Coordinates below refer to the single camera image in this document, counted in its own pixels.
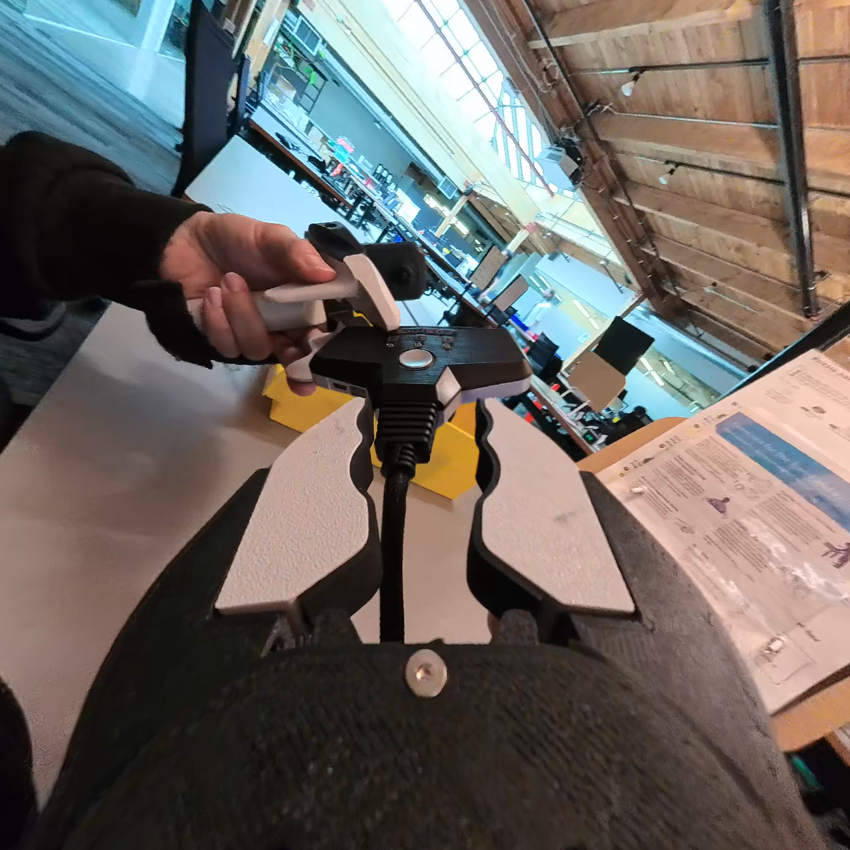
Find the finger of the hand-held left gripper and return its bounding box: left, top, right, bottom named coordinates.
left=345, top=254, right=403, bottom=332
left=287, top=331, right=333, bottom=374

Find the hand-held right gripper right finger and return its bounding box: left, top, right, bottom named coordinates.
left=467, top=398, right=637, bottom=642

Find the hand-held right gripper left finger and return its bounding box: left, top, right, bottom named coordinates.
left=214, top=398, right=385, bottom=633

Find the yellow plastic bin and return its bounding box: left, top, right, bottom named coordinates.
left=262, top=362, right=487, bottom=500

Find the person's left hand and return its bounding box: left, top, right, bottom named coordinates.
left=161, top=216, right=336, bottom=396

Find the printed instruction sheet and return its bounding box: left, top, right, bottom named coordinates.
left=598, top=348, right=850, bottom=715

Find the ceiling heater unit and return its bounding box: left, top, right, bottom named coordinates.
left=534, top=138, right=587, bottom=192

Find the black monitor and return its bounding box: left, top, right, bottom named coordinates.
left=591, top=317, right=656, bottom=378

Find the black office chair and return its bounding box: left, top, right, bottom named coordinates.
left=171, top=0, right=255, bottom=200

